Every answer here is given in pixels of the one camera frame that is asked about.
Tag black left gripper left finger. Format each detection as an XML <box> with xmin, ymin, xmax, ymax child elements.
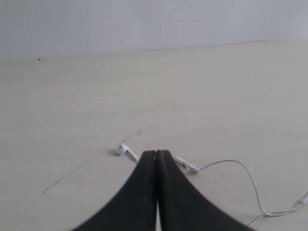
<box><xmin>74</xmin><ymin>151</ymin><xmax>157</xmax><ymax>231</ymax></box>

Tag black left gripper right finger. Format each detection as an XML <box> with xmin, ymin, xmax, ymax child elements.
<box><xmin>156</xmin><ymin>150</ymin><xmax>252</xmax><ymax>231</ymax></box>

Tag white wired earphones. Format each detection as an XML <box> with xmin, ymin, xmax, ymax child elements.
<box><xmin>116</xmin><ymin>143</ymin><xmax>308</xmax><ymax>228</ymax></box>

